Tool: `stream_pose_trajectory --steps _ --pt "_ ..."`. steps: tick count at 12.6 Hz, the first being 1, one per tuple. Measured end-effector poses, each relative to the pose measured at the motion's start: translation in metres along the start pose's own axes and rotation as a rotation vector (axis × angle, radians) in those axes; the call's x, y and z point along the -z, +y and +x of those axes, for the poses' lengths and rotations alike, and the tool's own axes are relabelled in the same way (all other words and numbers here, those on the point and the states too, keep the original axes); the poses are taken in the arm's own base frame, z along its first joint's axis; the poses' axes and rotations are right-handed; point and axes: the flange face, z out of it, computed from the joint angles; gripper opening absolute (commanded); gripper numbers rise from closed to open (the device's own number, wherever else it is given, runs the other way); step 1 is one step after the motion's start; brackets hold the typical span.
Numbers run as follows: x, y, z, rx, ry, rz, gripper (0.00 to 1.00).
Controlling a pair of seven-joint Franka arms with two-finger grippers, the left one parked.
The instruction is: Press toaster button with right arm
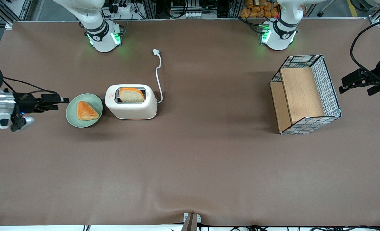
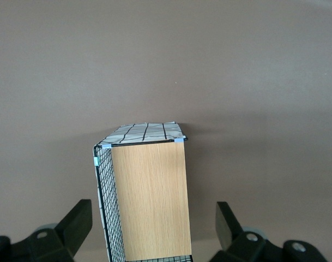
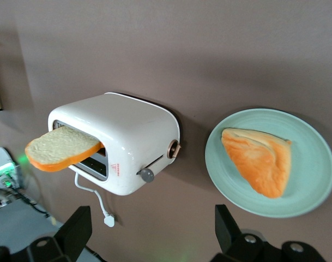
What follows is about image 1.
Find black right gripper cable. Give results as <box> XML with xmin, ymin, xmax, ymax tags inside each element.
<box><xmin>2</xmin><ymin>76</ymin><xmax>60</xmax><ymax>97</ymax></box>

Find pale green round plate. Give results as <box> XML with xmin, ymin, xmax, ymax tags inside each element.
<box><xmin>66</xmin><ymin>93</ymin><xmax>104</xmax><ymax>128</ymax></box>

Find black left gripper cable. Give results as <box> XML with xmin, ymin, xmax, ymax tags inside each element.
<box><xmin>350</xmin><ymin>17</ymin><xmax>380</xmax><ymax>81</ymax></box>

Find orange triangular pastry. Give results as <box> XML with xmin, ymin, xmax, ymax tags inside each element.
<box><xmin>77</xmin><ymin>101</ymin><xmax>100</xmax><ymax>121</ymax></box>

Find wire basket with wooden shelf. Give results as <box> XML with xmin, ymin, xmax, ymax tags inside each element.
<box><xmin>270</xmin><ymin>54</ymin><xmax>342</xmax><ymax>135</ymax></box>

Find grey metal camera bracket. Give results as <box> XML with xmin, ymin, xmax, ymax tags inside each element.
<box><xmin>181</xmin><ymin>213</ymin><xmax>202</xmax><ymax>231</ymax></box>

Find white power strip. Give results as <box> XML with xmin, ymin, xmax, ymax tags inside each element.
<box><xmin>110</xmin><ymin>0</ymin><xmax>141</xmax><ymax>14</ymax></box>

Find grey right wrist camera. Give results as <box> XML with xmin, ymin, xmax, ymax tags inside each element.
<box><xmin>11</xmin><ymin>115</ymin><xmax>36</xmax><ymax>132</ymax></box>

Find white two-slot toaster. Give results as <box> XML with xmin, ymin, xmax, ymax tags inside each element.
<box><xmin>105</xmin><ymin>84</ymin><xmax>158</xmax><ymax>120</ymax></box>

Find white bread slice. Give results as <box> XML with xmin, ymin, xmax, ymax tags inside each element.
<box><xmin>119</xmin><ymin>88</ymin><xmax>145</xmax><ymax>103</ymax></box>

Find white toaster power cord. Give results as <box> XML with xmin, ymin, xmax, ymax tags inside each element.
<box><xmin>153</xmin><ymin>49</ymin><xmax>163</xmax><ymax>104</ymax></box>

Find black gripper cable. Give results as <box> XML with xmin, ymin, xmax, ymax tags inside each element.
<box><xmin>2</xmin><ymin>76</ymin><xmax>60</xmax><ymax>97</ymax></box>
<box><xmin>350</xmin><ymin>17</ymin><xmax>380</xmax><ymax>81</ymax></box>

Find bag of orange buns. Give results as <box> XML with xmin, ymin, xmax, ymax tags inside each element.
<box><xmin>240</xmin><ymin>0</ymin><xmax>280</xmax><ymax>19</ymax></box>

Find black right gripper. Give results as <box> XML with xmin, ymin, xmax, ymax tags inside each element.
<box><xmin>14</xmin><ymin>92</ymin><xmax>70</xmax><ymax>114</ymax></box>

